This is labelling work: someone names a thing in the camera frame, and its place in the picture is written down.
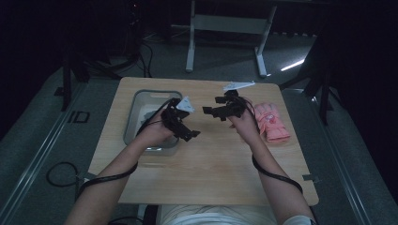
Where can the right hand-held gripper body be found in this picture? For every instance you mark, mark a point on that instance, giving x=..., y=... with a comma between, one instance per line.
x=233, y=106

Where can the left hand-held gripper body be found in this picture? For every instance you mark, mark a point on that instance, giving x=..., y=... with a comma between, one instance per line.
x=173, y=118

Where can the grey plastic basin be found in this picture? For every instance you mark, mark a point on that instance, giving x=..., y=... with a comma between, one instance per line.
x=137, y=106

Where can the person's left hand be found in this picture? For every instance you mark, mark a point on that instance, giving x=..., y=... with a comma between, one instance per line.
x=155, y=132

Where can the person's right hand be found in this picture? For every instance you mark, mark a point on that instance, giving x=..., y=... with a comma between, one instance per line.
x=245, y=128

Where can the pink ski glove white print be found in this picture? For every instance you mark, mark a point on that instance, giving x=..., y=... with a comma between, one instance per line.
x=272, y=122

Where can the person's white shirt torso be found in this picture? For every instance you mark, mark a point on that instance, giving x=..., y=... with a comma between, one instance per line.
x=216, y=217

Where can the black metal stand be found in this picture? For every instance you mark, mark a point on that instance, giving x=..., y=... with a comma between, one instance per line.
x=66, y=84
x=324, y=93

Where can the dark equipment tower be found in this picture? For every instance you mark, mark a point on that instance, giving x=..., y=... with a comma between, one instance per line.
x=135, y=28

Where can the grey tape piece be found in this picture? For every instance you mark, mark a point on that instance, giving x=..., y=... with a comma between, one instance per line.
x=86, y=176
x=310, y=178

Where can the white metal desk frame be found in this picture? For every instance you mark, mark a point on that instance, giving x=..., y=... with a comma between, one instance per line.
x=228, y=24

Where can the metal floor rail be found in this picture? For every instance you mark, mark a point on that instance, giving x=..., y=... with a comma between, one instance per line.
x=40, y=150
x=341, y=175

